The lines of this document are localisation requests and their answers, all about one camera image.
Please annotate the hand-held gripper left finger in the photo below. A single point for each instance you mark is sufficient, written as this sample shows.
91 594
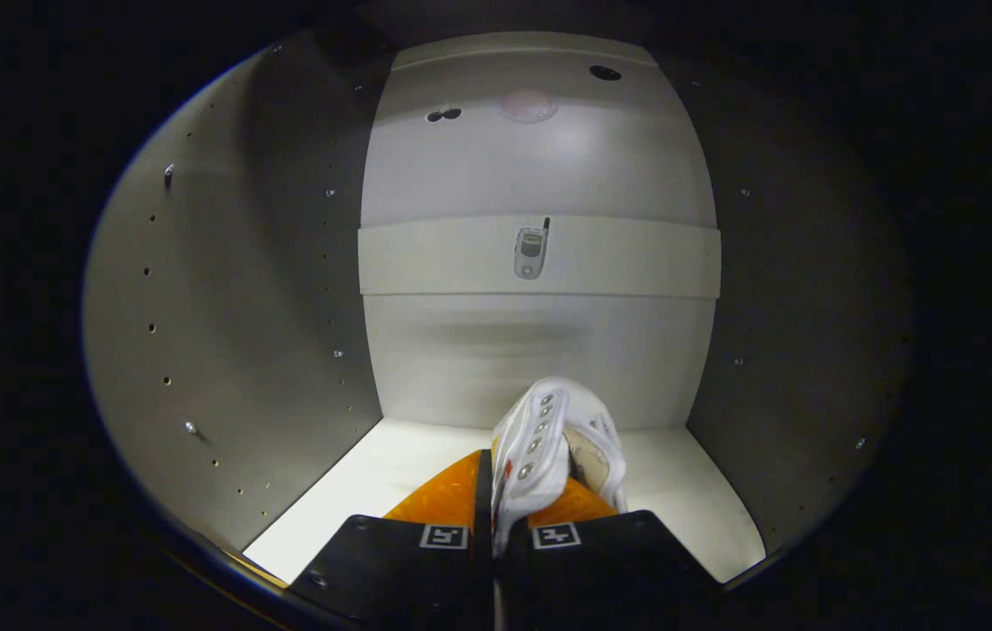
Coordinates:
484 504

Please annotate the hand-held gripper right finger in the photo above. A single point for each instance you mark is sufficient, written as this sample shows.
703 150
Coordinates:
601 570

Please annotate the white shoe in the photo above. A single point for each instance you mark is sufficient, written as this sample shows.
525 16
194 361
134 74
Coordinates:
540 429

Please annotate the dark grey shoe cabinet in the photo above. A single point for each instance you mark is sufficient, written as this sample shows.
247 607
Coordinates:
224 307

